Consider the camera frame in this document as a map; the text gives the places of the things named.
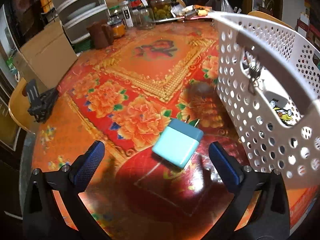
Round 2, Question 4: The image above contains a light blue charger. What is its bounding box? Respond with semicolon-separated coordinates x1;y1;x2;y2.
152;119;204;169

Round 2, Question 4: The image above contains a wooden chair right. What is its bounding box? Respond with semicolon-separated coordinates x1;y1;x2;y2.
248;11;293;29

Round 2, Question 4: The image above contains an orange lidded jar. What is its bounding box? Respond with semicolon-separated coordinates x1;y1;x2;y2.
108;19;126;38

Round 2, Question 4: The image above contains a brown ceramic jar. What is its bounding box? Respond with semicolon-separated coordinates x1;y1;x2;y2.
86;20;114;49

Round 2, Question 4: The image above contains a white drawer storage tower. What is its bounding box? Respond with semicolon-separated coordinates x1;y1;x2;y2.
52;0;110;44

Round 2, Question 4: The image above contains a red lid pickle jar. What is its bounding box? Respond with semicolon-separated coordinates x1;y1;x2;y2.
149;0;174;21

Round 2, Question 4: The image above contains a clear glass jar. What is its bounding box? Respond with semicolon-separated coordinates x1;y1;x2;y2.
138;7;155;29

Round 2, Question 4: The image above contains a white perforated plastic basket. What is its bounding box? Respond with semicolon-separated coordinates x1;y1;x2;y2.
209;12;319;189

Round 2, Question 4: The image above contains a wooden chair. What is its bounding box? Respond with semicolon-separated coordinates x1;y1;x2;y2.
248;11;293;29
8;78;38;134

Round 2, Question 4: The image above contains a cardboard box on table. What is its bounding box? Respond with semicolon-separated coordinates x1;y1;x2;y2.
13;21;77;93

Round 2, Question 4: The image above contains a black phone holder clamp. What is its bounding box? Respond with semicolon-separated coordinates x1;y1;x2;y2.
25;79;59;123

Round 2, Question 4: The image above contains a wooden chair left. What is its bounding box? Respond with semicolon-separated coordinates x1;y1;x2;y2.
8;78;38;134

